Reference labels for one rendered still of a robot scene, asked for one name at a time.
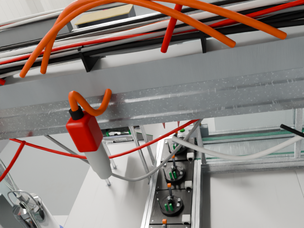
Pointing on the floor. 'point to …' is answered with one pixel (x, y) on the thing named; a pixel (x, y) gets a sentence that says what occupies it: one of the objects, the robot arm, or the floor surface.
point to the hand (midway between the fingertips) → (171, 126)
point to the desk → (106, 16)
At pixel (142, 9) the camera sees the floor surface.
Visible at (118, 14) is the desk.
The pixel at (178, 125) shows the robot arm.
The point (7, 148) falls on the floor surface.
